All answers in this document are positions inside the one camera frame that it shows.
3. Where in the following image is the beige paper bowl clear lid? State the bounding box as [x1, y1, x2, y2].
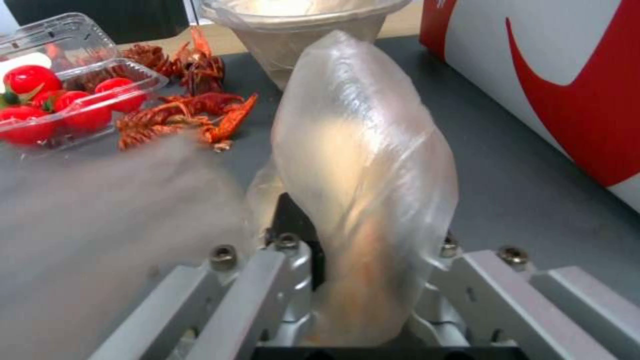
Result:
[198, 0, 414, 91]

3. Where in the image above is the translucent plastic bag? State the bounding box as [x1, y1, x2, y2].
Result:
[246, 29, 460, 348]

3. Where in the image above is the blurry translucent plastic film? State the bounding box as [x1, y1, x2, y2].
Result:
[0, 134, 257, 360]

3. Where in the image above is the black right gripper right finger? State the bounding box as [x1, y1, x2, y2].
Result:
[410, 231, 640, 360]

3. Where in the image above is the red cherry tomato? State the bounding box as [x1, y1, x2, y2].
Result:
[3, 64, 64, 99]
[52, 91, 114, 133]
[94, 77, 147, 113]
[0, 106, 58, 146]

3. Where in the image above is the red crayfish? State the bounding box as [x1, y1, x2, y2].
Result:
[158, 92, 251, 118]
[121, 43, 177, 78]
[175, 28, 227, 95]
[115, 93, 260, 153]

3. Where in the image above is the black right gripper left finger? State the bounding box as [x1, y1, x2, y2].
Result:
[89, 193, 327, 360]

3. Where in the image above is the clear plastic takeout box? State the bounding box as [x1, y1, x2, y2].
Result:
[0, 12, 170, 150]

